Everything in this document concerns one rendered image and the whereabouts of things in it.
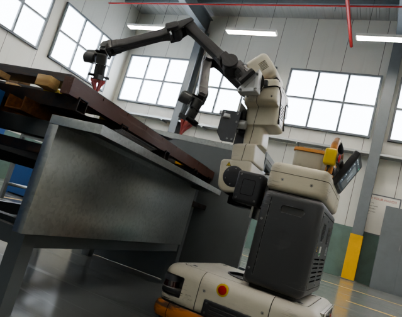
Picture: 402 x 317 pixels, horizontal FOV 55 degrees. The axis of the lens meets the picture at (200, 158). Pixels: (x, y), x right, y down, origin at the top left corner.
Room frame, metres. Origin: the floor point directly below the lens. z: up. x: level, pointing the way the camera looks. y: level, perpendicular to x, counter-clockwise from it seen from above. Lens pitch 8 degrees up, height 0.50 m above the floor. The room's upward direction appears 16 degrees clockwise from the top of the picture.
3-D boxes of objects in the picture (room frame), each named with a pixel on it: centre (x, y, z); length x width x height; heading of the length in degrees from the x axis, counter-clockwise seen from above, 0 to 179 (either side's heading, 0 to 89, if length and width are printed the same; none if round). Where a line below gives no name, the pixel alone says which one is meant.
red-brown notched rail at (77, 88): (2.02, 0.20, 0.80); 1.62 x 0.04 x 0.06; 158
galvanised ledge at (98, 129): (1.79, 0.16, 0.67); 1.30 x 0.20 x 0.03; 158
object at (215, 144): (3.16, 0.06, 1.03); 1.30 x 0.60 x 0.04; 68
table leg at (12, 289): (1.39, 0.51, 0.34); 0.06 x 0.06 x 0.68; 68
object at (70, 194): (1.82, 0.23, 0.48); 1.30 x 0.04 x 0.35; 158
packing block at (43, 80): (1.31, 0.58, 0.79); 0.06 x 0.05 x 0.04; 68
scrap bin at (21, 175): (6.67, 2.66, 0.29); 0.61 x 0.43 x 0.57; 63
